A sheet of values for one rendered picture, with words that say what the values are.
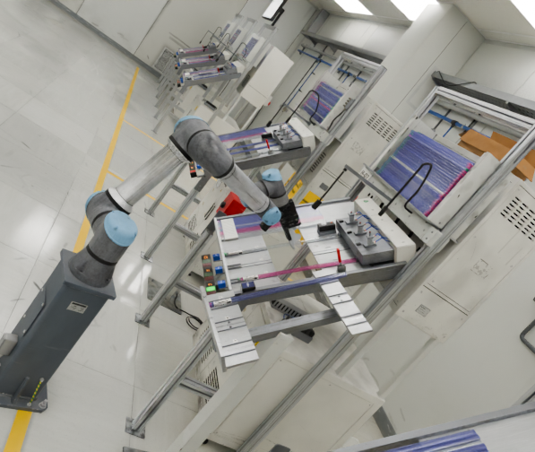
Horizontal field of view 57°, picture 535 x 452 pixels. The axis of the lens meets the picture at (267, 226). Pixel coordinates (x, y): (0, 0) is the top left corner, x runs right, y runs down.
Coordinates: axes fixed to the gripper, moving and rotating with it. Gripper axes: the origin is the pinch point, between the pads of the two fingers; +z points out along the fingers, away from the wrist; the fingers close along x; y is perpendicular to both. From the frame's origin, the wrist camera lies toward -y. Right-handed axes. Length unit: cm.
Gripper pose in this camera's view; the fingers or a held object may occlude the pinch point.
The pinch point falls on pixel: (289, 243)
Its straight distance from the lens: 218.1
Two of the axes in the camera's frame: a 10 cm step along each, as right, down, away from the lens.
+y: 9.3, -3.6, 0.2
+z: 3.1, 8.3, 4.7
